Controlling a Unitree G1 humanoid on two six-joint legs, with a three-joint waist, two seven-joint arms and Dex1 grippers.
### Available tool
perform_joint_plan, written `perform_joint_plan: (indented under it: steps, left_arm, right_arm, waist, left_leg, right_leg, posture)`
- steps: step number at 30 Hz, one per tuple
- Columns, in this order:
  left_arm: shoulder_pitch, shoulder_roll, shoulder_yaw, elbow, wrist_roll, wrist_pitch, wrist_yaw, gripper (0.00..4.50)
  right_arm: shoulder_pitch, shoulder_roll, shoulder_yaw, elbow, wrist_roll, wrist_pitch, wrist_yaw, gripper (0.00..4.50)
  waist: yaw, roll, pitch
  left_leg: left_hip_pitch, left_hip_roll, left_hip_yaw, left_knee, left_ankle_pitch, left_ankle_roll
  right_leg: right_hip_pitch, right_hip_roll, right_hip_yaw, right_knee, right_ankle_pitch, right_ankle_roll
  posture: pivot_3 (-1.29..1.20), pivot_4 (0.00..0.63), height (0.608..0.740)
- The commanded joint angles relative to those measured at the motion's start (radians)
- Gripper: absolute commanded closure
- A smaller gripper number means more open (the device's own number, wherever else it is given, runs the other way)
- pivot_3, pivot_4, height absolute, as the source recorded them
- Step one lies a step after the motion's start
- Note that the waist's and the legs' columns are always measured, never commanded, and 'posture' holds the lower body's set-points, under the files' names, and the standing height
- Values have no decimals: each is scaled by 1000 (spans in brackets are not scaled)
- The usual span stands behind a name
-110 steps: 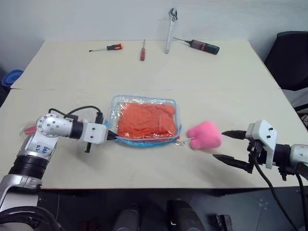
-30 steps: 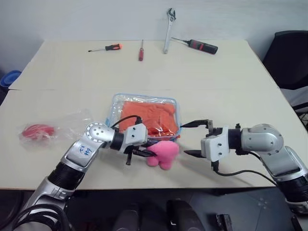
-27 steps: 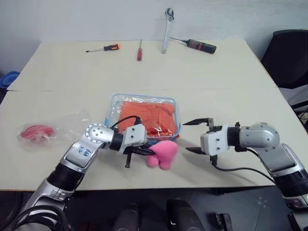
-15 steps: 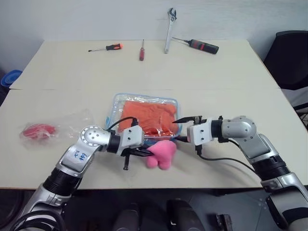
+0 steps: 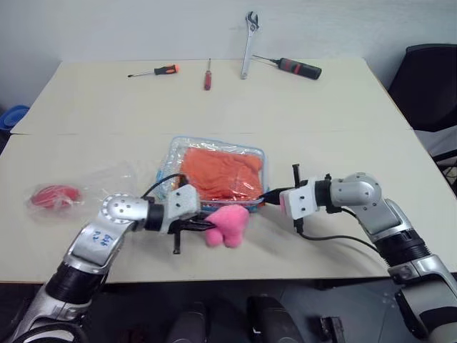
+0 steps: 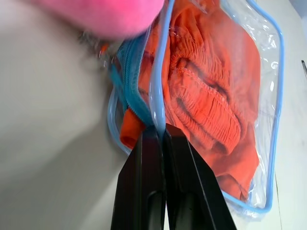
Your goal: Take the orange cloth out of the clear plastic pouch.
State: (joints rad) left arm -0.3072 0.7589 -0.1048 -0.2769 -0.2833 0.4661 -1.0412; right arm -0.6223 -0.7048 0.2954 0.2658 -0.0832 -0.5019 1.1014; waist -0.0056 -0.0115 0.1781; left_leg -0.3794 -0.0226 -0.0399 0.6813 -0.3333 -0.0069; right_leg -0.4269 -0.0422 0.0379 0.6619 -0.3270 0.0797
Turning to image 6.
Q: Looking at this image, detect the pink fuzzy object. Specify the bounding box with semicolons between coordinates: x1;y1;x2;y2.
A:
30;0;165;40

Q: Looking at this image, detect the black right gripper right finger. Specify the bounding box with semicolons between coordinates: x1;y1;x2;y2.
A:
163;123;238;230

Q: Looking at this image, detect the clear plastic zipper pouch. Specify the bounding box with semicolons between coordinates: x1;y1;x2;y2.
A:
97;0;286;215

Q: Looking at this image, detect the orange cloth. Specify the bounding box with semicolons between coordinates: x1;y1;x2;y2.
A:
119;0;264;202

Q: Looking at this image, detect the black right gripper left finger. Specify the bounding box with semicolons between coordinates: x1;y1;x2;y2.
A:
113;125;167;230

